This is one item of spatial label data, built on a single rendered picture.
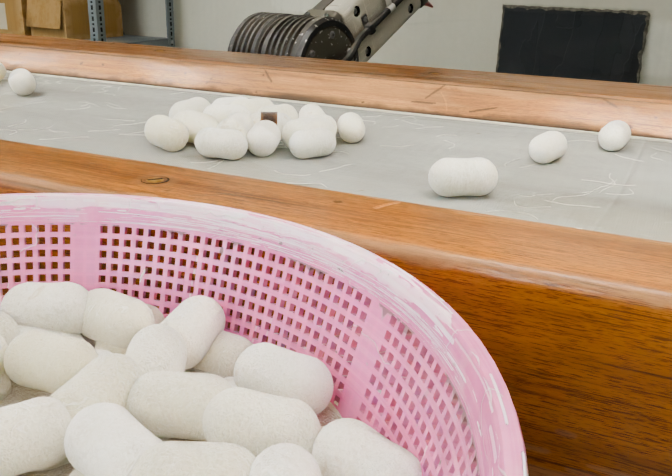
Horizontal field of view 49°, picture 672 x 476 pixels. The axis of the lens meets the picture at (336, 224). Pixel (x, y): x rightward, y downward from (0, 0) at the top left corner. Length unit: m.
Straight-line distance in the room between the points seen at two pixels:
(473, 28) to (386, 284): 2.39
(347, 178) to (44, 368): 0.23
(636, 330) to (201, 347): 0.14
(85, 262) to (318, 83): 0.41
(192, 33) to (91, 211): 2.89
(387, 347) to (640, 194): 0.25
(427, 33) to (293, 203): 2.37
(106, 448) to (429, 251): 0.12
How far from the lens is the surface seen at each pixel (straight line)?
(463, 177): 0.38
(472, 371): 0.17
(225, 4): 3.06
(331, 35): 0.94
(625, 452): 0.26
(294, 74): 0.68
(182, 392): 0.21
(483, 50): 2.59
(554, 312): 0.24
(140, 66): 0.77
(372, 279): 0.22
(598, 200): 0.41
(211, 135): 0.45
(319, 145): 0.45
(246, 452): 0.19
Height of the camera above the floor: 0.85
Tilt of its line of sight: 19 degrees down
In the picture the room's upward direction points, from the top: 1 degrees clockwise
